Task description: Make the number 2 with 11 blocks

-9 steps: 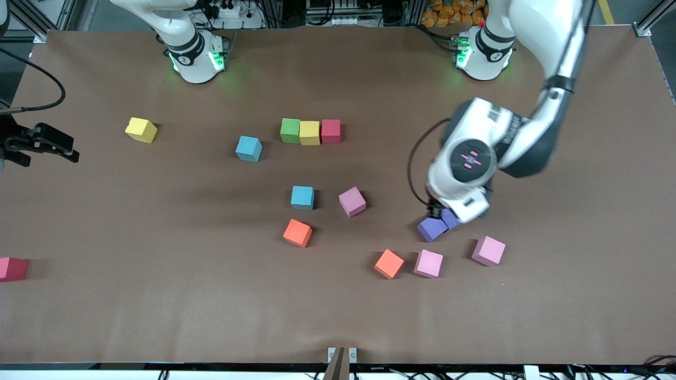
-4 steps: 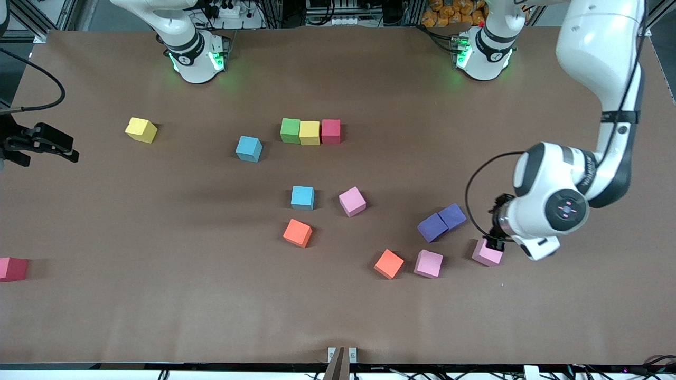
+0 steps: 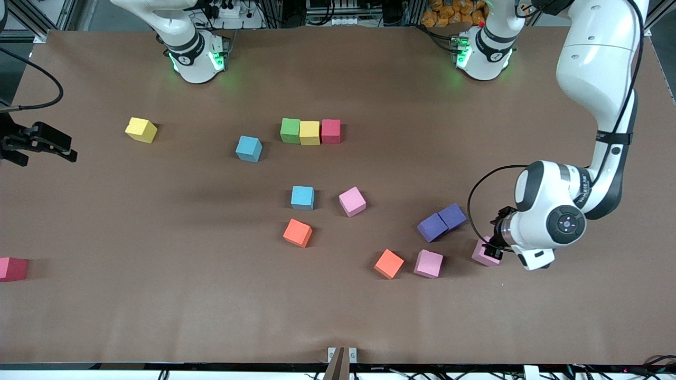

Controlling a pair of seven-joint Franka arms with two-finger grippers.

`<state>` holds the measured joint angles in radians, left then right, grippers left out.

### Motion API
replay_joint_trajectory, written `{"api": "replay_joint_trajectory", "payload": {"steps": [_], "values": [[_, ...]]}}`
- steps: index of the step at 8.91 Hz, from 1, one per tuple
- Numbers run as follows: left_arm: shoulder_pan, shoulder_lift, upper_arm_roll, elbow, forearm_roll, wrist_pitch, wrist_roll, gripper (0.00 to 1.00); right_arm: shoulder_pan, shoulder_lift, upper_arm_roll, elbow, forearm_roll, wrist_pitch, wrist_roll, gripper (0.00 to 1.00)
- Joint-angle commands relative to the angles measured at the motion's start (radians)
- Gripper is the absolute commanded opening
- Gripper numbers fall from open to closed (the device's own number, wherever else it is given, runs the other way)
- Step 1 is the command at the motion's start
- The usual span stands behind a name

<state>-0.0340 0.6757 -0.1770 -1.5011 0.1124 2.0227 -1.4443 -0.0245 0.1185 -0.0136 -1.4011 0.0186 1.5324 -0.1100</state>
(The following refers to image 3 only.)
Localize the pink foam cube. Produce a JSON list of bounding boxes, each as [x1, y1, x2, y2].
[[471, 237, 502, 268], [338, 186, 367, 218], [414, 249, 444, 279]]

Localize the blue foam cube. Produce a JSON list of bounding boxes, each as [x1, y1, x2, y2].
[[235, 135, 264, 163], [290, 185, 315, 211]]

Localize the red foam cube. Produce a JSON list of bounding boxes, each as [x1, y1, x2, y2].
[[321, 119, 342, 145], [0, 256, 29, 283]]

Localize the yellow foam cube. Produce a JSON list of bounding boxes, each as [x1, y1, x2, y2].
[[299, 121, 321, 146], [125, 117, 158, 144]]

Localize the green foam cube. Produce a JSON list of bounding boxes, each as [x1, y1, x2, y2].
[[280, 117, 301, 144]]

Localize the purple foam cube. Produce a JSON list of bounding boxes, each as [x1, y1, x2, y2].
[[438, 203, 467, 231], [417, 212, 449, 243]]

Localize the orange foam cube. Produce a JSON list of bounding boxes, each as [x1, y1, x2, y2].
[[283, 218, 313, 249], [374, 248, 405, 280]]

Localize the tan vertical strut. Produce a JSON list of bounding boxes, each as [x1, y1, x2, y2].
[[323, 347, 346, 380]]

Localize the white power strip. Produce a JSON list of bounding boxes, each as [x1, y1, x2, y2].
[[209, 0, 265, 30]]

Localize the pile of orange bags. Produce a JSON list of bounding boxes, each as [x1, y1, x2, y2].
[[421, 0, 487, 28]]

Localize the aluminium frame rail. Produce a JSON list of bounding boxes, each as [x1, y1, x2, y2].
[[645, 0, 676, 37], [0, 0, 88, 43]]

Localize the small metal table bracket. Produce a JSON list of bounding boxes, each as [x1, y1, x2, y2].
[[327, 347, 358, 365]]

